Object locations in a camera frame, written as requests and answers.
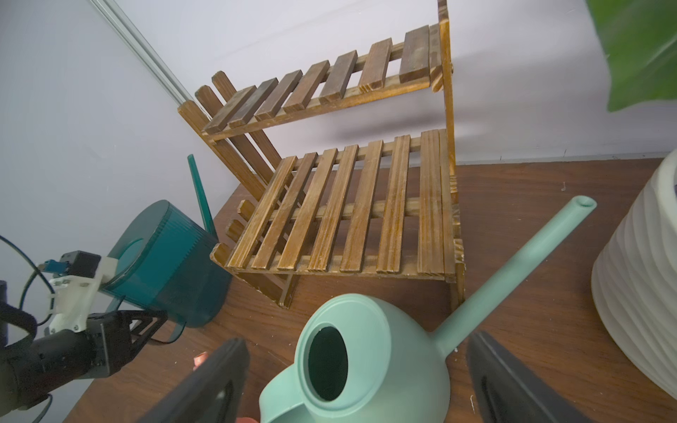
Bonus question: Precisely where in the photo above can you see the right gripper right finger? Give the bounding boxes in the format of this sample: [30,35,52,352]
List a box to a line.
[466,331,591,422]

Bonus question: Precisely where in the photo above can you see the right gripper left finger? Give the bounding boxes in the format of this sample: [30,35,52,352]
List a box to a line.
[139,338,250,422]

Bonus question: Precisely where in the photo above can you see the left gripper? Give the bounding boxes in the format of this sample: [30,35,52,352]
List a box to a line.
[82,310,167,378]

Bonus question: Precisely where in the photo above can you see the dark teal watering can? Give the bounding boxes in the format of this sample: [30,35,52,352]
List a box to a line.
[100,155,232,345]

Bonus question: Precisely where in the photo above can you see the light green watering can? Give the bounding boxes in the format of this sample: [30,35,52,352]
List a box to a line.
[258,196,597,422]

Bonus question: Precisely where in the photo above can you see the wooden slatted shelf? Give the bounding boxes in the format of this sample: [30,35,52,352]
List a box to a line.
[178,2,466,308]

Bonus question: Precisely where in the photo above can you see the pink watering can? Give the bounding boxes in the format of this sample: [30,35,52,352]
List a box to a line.
[193,352,209,370]

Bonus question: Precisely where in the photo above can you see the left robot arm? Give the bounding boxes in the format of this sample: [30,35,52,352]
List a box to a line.
[1,281,167,415]

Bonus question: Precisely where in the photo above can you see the white ribbed plant pot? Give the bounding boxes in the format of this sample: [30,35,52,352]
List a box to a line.
[592,153,676,397]

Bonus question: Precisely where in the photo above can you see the green monstera plant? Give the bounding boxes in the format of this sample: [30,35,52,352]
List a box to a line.
[586,0,676,112]

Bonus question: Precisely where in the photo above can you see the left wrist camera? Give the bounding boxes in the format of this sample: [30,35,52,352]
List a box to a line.
[42,250,118,335]

